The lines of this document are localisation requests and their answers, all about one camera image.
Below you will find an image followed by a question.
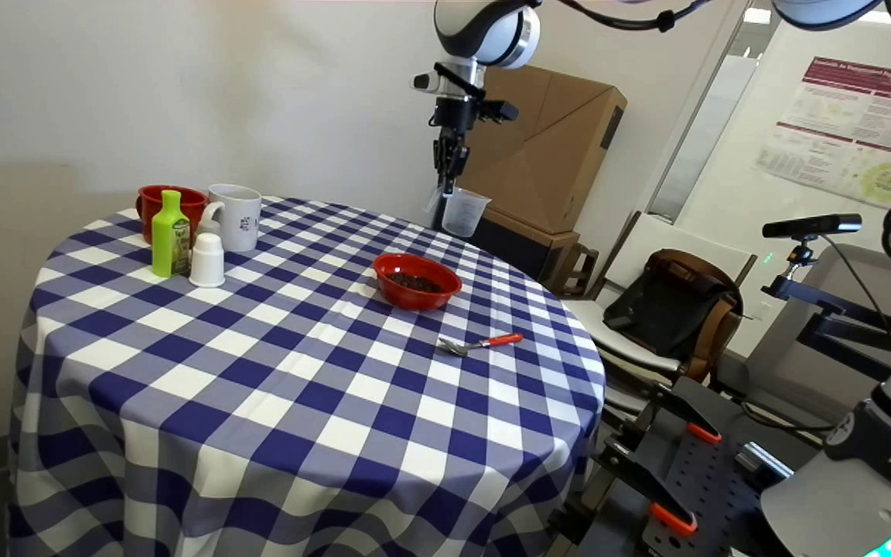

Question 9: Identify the black bar camera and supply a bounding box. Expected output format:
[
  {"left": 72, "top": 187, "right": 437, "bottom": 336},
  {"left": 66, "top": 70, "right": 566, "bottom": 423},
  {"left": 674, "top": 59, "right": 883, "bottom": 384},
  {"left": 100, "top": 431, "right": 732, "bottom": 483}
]
[{"left": 760, "top": 211, "right": 865, "bottom": 241}]

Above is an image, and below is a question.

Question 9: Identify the grey metal rail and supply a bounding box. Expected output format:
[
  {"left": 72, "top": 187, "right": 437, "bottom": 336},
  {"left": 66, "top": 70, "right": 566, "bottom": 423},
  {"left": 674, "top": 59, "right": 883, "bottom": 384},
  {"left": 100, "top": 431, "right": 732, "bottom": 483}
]
[{"left": 643, "top": 9, "right": 779, "bottom": 226}]

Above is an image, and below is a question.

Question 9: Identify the large coffee bean heap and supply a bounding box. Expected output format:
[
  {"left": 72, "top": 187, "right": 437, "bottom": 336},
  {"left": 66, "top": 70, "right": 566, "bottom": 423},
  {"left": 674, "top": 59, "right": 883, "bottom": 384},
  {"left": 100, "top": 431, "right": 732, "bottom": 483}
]
[{"left": 384, "top": 267, "right": 447, "bottom": 295}]

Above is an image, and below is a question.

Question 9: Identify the white research poster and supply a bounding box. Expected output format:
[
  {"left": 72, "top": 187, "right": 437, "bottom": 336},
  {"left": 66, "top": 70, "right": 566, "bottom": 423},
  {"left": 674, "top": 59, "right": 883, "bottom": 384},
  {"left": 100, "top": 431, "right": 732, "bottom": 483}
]
[{"left": 751, "top": 54, "right": 891, "bottom": 212}]

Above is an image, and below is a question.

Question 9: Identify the black perforated plate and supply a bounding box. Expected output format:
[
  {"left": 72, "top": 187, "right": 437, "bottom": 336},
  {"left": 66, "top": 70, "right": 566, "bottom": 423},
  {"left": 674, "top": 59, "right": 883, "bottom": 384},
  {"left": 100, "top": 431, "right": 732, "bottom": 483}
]
[{"left": 608, "top": 411, "right": 809, "bottom": 557}]

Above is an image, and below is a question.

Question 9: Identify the black clamp orange handle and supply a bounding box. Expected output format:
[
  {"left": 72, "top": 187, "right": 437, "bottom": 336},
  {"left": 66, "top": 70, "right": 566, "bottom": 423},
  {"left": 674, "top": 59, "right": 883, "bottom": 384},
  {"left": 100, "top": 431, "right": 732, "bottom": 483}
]
[
  {"left": 596, "top": 443, "right": 701, "bottom": 540},
  {"left": 660, "top": 384, "right": 726, "bottom": 449}
]

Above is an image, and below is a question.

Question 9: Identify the dark wooden stand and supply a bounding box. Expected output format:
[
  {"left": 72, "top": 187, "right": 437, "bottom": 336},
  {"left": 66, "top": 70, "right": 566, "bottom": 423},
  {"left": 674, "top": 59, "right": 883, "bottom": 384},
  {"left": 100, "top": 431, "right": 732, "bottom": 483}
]
[{"left": 471, "top": 205, "right": 599, "bottom": 303}]

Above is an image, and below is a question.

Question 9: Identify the brown leather bag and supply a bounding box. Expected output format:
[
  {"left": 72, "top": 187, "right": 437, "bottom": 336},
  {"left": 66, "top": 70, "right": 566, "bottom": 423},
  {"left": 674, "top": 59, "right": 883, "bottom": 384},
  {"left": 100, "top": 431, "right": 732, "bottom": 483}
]
[{"left": 599, "top": 248, "right": 744, "bottom": 384}]

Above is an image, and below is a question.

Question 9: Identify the blue white checked tablecloth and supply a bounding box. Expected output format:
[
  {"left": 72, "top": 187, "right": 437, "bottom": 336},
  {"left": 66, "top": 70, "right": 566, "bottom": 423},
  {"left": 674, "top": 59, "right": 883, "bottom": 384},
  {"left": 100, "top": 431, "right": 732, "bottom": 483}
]
[{"left": 7, "top": 192, "right": 608, "bottom": 557}]

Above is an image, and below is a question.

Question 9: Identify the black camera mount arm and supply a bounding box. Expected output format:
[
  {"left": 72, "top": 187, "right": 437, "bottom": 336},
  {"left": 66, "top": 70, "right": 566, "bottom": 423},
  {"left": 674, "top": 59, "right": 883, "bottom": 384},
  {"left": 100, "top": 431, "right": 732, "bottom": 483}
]
[{"left": 760, "top": 234, "right": 891, "bottom": 358}]

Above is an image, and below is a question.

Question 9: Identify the clear plastic measuring cup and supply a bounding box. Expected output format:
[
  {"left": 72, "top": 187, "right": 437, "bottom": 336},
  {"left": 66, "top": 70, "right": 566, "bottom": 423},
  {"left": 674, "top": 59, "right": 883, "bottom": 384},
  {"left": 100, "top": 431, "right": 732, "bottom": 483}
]
[{"left": 439, "top": 186, "right": 491, "bottom": 241}]

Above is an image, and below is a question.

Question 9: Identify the large cardboard box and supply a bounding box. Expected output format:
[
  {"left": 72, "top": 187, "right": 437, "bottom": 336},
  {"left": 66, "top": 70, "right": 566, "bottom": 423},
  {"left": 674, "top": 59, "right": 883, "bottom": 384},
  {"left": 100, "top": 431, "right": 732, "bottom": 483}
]
[{"left": 455, "top": 63, "right": 632, "bottom": 251}]

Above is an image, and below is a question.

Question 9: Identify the red plastic bowl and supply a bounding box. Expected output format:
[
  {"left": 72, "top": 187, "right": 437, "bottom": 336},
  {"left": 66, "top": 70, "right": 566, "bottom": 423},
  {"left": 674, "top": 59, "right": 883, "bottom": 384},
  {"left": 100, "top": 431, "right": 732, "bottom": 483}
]
[{"left": 371, "top": 251, "right": 465, "bottom": 311}]

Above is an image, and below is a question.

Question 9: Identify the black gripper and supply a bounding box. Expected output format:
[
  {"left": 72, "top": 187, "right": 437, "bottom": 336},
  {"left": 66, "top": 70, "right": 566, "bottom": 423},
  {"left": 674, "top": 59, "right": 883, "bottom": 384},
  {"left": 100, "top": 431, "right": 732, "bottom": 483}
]
[{"left": 431, "top": 93, "right": 479, "bottom": 233}]

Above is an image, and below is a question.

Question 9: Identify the green plastic bottle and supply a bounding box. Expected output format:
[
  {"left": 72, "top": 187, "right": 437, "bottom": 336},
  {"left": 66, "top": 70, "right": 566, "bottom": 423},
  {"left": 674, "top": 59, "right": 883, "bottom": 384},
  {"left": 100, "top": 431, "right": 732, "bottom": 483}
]
[{"left": 149, "top": 186, "right": 192, "bottom": 280}]

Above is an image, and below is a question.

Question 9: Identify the white printed mug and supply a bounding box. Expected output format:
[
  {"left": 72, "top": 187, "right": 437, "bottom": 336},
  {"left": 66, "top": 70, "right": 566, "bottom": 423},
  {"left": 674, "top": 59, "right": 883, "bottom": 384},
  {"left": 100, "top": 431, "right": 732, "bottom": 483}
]
[{"left": 198, "top": 187, "right": 266, "bottom": 256}]

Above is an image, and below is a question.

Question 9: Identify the grey metal case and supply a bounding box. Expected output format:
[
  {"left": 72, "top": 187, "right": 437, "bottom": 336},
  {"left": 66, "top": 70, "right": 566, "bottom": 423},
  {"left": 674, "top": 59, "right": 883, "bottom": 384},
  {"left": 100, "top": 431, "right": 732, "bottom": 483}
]
[{"left": 748, "top": 241, "right": 891, "bottom": 414}]

